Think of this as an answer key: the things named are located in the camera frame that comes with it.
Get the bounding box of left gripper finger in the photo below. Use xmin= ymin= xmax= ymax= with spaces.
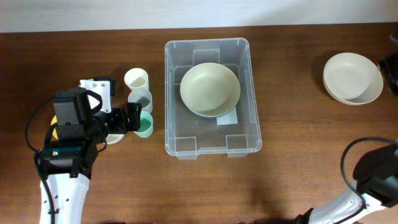
xmin=126 ymin=102 xmax=142 ymax=131
xmin=93 ymin=77 xmax=116 ymax=96

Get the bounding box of clear plastic storage bin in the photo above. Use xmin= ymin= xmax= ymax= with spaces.
xmin=165 ymin=38 xmax=262 ymax=159

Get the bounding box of yellow bowl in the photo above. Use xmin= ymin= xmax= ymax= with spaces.
xmin=50 ymin=116 xmax=58 ymax=139

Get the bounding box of green cup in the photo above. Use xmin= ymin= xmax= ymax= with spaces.
xmin=134 ymin=111 xmax=154 ymax=138

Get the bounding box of blue plate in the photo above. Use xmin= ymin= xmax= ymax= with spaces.
xmin=185 ymin=106 xmax=236 ymax=118

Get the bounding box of white label in bin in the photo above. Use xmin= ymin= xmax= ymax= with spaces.
xmin=216 ymin=107 xmax=238 ymax=126

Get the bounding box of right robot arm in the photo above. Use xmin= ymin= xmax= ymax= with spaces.
xmin=294 ymin=53 xmax=397 ymax=224

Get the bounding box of white bowl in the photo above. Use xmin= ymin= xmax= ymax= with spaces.
xmin=106 ymin=134 xmax=124 ymax=144

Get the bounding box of beige plate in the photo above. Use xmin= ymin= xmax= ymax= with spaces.
xmin=180 ymin=62 xmax=241 ymax=112
xmin=323 ymin=52 xmax=384 ymax=106

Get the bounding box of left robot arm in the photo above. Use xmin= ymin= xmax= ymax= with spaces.
xmin=34 ymin=77 xmax=142 ymax=223

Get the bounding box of cream cup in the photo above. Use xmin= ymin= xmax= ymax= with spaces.
xmin=124 ymin=68 xmax=149 ymax=90

